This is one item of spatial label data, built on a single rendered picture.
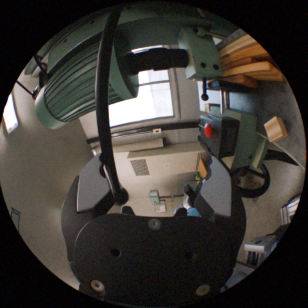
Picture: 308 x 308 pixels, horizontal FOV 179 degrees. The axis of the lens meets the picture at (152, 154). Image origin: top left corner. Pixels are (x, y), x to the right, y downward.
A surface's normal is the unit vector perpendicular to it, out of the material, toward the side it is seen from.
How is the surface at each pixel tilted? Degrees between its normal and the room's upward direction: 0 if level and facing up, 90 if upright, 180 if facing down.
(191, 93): 90
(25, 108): 180
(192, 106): 90
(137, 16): 90
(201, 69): 90
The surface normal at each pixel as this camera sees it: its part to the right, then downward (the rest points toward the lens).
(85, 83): 0.01, 0.83
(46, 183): 0.99, -0.11
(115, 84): 0.06, 0.94
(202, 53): -0.07, 0.50
